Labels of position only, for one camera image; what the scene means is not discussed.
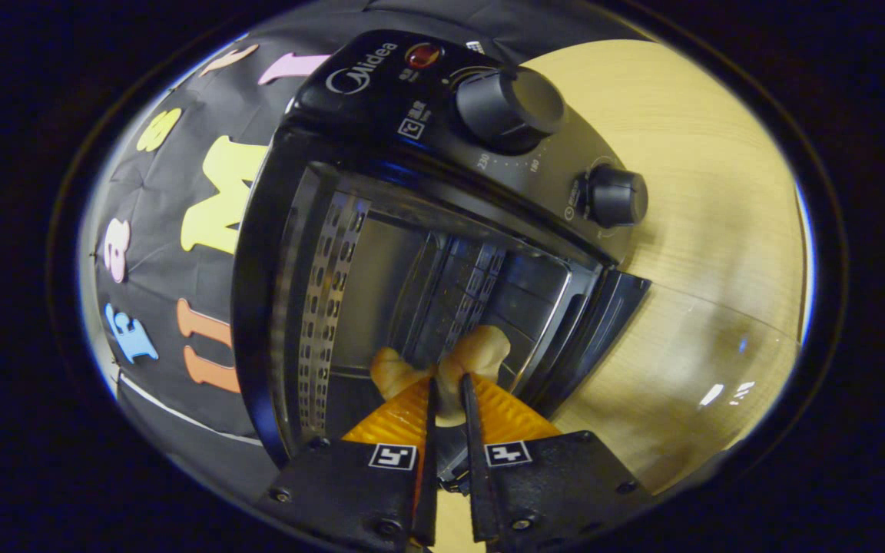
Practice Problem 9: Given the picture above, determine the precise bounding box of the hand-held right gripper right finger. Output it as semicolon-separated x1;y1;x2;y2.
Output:
460;373;645;552

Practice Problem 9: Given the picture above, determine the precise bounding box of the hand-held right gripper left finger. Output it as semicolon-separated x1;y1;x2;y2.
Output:
264;375;441;552

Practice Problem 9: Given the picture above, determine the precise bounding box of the beige chicken drumstick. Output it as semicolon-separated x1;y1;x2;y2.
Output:
370;325;512;428

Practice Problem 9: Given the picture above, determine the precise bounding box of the black electric oven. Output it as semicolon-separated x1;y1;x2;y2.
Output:
231;29;804;496

